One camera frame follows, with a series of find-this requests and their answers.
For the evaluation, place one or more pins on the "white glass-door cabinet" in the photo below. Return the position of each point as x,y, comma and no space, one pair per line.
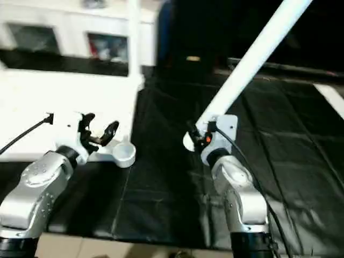
64,27

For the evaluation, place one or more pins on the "white plastic table top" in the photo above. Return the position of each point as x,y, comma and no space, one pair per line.
64,102

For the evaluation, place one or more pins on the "small red bottle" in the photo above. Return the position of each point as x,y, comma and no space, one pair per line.
95,48

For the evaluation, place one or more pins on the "long black bar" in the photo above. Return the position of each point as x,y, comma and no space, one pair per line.
301,70

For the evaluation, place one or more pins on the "small grey metal object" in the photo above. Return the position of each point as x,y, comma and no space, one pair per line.
94,2

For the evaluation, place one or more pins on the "large black cabinet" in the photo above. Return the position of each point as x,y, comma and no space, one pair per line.
226,27

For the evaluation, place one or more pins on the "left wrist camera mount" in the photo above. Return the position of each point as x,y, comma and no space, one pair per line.
67,131

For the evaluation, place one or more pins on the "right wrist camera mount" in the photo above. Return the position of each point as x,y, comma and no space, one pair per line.
223,134

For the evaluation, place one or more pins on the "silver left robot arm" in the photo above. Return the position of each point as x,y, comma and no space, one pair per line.
32,193

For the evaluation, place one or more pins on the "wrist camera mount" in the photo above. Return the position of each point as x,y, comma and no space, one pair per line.
223,134
67,131

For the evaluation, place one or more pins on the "white board strip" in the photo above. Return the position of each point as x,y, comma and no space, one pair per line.
332,99

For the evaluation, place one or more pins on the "small tan label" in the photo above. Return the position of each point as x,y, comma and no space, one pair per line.
193,58

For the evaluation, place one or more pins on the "black work mat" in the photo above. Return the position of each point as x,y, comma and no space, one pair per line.
172,193

